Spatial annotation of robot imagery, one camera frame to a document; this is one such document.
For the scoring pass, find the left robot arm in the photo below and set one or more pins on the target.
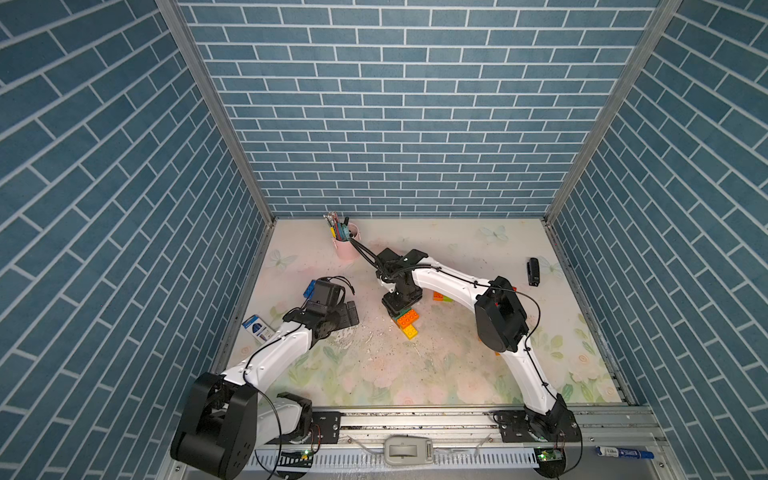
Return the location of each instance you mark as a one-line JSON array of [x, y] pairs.
[[227, 415]]

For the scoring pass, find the black small box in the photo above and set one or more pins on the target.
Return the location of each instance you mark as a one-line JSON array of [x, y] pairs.
[[533, 272]]

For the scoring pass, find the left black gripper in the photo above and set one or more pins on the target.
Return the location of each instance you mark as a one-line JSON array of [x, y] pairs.
[[345, 320]]

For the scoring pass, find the yellow lego brick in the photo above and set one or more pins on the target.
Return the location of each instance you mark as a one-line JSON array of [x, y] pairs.
[[410, 332]]

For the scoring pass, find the pink pen cup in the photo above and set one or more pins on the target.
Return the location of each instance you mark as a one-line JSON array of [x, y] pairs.
[[343, 246]]

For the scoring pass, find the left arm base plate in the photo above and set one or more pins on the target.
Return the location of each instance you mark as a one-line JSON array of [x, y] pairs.
[[323, 426]]

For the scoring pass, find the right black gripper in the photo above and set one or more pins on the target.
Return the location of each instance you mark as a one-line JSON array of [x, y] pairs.
[[392, 308]]

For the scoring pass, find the blue lego brick left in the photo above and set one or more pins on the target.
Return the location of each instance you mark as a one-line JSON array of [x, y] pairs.
[[309, 290]]

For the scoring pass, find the grey handheld device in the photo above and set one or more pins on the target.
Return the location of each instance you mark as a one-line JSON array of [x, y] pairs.
[[401, 451]]

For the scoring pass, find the orange lego brick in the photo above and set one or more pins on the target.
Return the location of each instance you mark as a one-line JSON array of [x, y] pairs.
[[407, 318]]

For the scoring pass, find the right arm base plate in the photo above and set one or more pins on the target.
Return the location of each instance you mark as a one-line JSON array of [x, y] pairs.
[[519, 426]]

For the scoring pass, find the blue marker pen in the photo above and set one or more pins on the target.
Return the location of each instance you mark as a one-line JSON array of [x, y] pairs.
[[617, 452]]

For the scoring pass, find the blue white card box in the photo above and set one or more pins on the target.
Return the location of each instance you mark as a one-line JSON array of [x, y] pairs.
[[258, 328]]

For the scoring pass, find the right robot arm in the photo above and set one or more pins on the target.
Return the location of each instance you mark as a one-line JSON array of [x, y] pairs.
[[501, 325]]

